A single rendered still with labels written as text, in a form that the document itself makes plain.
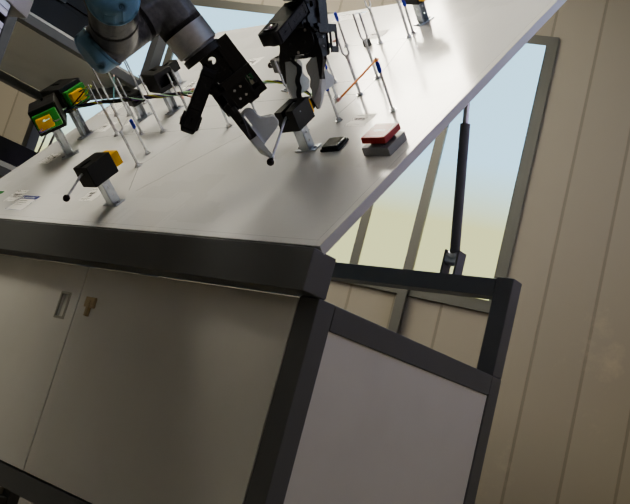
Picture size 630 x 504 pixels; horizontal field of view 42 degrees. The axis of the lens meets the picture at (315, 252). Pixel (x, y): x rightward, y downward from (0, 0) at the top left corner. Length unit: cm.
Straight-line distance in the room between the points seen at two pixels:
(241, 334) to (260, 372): 8
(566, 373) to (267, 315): 229
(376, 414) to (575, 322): 217
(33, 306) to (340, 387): 74
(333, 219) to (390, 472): 45
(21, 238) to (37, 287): 11
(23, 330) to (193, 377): 53
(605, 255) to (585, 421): 67
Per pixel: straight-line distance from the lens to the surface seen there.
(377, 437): 136
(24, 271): 182
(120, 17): 123
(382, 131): 138
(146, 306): 146
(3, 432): 173
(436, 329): 345
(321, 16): 156
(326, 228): 122
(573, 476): 339
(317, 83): 150
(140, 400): 141
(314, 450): 124
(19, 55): 269
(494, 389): 167
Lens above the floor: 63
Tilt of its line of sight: 11 degrees up
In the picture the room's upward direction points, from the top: 15 degrees clockwise
